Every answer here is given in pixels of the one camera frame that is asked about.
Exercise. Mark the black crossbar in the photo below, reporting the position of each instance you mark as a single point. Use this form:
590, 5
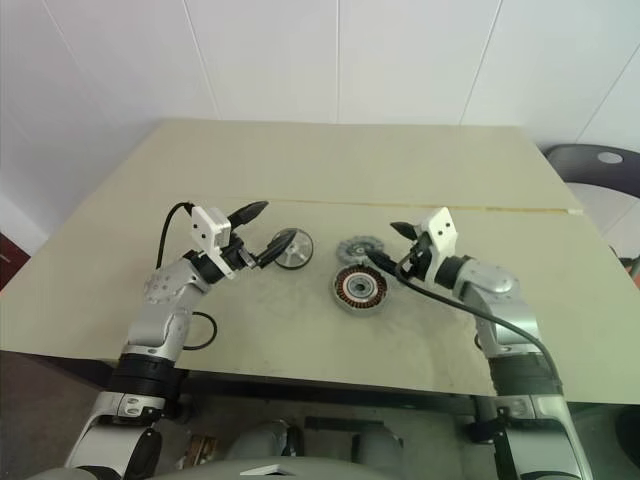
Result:
345, 423

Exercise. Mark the grey rounded shape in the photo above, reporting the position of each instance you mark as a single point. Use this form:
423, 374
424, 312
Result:
377, 440
265, 440

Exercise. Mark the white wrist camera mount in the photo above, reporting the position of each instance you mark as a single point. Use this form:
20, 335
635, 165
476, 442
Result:
442, 230
207, 227

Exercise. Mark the black round chair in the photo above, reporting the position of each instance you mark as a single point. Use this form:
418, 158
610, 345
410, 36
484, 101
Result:
575, 161

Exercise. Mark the dark orange object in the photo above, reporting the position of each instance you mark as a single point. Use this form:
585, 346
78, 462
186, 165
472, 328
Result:
636, 270

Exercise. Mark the brown wooden piece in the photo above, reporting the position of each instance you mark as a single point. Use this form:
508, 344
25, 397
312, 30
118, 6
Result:
202, 450

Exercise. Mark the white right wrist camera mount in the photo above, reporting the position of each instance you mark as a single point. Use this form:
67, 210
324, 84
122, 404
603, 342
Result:
442, 230

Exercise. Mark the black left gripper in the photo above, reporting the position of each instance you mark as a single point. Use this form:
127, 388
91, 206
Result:
240, 256

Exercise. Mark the black table frame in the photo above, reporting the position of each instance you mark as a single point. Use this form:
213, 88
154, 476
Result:
325, 395

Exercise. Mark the dark red cabinet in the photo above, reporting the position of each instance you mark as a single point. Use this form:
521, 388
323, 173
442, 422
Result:
10, 260

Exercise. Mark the small grey gear ring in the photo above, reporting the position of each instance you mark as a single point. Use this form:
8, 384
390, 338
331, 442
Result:
350, 248

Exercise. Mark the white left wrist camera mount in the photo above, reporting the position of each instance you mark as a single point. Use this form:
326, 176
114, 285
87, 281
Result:
207, 227

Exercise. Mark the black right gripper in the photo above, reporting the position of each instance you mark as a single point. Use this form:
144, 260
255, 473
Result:
417, 260

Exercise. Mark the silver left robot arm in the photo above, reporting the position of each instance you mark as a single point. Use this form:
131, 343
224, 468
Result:
160, 310

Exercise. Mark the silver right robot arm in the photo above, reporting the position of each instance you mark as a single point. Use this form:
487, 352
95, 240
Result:
520, 327

